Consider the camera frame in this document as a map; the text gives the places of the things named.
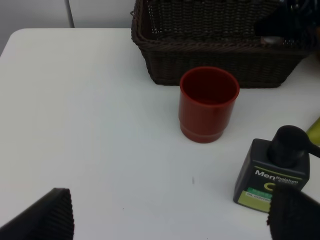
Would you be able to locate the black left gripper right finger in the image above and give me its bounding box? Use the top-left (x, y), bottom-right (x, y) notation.
top-left (267, 186), bottom-right (320, 240)

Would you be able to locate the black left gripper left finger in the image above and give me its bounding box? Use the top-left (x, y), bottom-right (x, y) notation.
top-left (0, 188), bottom-right (75, 240)

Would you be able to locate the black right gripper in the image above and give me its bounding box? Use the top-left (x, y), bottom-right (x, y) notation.
top-left (254, 0), bottom-right (320, 50)

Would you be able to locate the pink bottle white cap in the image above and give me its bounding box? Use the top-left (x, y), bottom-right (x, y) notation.
top-left (260, 36), bottom-right (284, 45)

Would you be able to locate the dark green pump bottle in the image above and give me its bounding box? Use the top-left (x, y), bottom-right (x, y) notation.
top-left (233, 125), bottom-right (320, 213)

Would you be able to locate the green red pear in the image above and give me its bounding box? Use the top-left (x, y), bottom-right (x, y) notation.
top-left (306, 117), bottom-right (320, 146)

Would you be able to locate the red plastic cup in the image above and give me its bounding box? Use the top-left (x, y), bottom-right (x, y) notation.
top-left (178, 66), bottom-right (240, 144)

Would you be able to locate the dark brown wicker basket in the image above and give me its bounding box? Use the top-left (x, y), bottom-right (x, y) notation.
top-left (131, 0), bottom-right (320, 89)

